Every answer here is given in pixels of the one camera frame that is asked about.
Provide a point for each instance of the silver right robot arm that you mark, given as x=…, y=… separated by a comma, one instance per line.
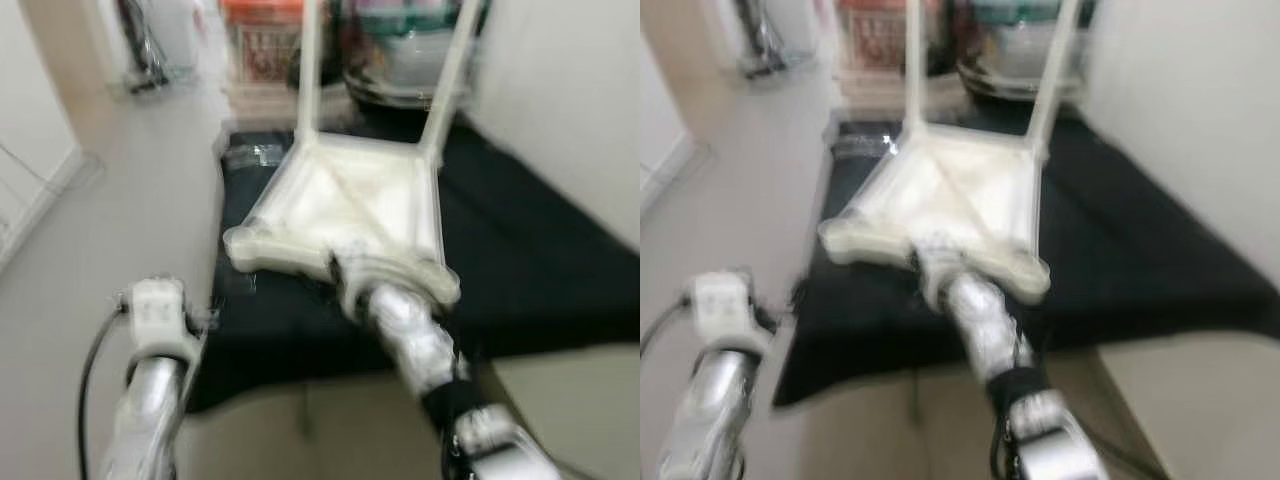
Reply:
x=985, y=330
x=420, y=340

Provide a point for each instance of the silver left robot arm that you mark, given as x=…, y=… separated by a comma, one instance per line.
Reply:
x=710, y=410
x=150, y=410

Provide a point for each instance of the beige cloth covered bench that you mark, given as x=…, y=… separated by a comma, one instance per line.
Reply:
x=270, y=100
x=880, y=92

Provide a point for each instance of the black wok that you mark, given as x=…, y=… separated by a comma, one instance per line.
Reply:
x=400, y=95
x=1010, y=88

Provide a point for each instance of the black table cloth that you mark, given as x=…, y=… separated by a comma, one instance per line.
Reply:
x=540, y=260
x=1150, y=260

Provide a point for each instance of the black glossy bag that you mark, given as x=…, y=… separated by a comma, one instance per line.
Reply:
x=942, y=45
x=330, y=50

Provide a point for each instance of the clear plastic lidded container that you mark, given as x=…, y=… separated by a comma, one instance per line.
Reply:
x=410, y=58
x=1020, y=48

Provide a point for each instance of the dark green lidded pot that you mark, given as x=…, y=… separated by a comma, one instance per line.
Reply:
x=1020, y=12
x=400, y=20

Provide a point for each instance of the grey vacuum cleaner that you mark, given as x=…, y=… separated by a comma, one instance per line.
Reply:
x=765, y=55
x=145, y=65

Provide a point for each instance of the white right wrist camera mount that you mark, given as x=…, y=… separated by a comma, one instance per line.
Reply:
x=945, y=272
x=365, y=280

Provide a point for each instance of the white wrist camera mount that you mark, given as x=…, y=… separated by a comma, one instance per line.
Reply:
x=365, y=280
x=722, y=305
x=945, y=272
x=160, y=310

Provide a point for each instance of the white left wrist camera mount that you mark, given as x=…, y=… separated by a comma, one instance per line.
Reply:
x=160, y=310
x=722, y=305

